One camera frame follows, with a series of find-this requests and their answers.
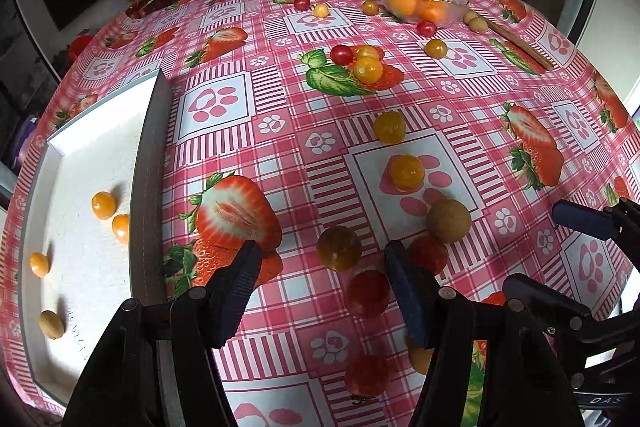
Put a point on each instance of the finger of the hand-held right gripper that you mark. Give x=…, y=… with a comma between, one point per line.
x=582, y=219
x=545, y=299

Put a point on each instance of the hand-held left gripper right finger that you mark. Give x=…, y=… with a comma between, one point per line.
x=407, y=292

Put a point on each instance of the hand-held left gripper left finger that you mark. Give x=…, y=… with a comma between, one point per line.
x=235, y=292

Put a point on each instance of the red cherry tomato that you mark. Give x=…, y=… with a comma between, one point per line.
x=431, y=252
x=366, y=375
x=341, y=54
x=301, y=3
x=426, y=27
x=368, y=293

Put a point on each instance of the dark yellow cherry tomato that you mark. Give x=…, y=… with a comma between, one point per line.
x=339, y=248

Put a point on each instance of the brown longan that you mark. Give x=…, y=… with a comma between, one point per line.
x=50, y=324
x=469, y=16
x=448, y=220
x=479, y=25

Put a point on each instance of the white foam tray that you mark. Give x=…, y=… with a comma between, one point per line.
x=85, y=282

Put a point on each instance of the pink strawberry print tablecloth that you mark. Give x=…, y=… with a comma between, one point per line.
x=300, y=147

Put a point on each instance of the long wooden stick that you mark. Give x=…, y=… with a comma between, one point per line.
x=520, y=47

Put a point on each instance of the white cabinet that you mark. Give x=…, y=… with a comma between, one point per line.
x=620, y=32

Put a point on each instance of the red plastic chair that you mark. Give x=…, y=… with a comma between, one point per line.
x=79, y=44

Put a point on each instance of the pale yellow cherry tomato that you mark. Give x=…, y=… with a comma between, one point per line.
x=321, y=10

